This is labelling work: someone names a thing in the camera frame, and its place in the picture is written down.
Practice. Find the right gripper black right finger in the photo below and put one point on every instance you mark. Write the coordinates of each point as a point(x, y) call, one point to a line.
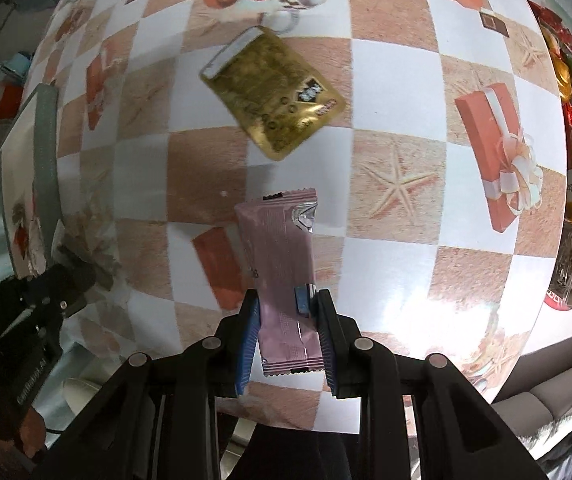
point(459, 435)

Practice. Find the grey sofa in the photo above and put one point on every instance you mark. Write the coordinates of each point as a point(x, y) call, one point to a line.
point(542, 409)

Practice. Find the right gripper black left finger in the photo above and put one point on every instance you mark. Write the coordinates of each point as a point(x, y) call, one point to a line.
point(156, 419)

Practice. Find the pink long snack bar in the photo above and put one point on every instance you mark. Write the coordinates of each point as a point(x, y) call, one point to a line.
point(277, 236)

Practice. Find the red bucket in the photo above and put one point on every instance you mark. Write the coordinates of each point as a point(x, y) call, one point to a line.
point(10, 100)

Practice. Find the blue plastic stool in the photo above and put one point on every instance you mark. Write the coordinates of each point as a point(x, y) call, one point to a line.
point(18, 65)

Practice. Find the gold coin candy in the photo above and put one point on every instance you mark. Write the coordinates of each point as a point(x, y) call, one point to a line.
point(563, 77)

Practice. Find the pink crispy cranberry bag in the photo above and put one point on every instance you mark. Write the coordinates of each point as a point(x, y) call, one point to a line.
point(28, 238)

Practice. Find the red snack bag far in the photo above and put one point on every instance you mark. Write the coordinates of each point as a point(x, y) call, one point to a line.
point(557, 36)

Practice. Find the gold foil snack pouch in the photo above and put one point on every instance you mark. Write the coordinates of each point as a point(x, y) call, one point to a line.
point(277, 97)

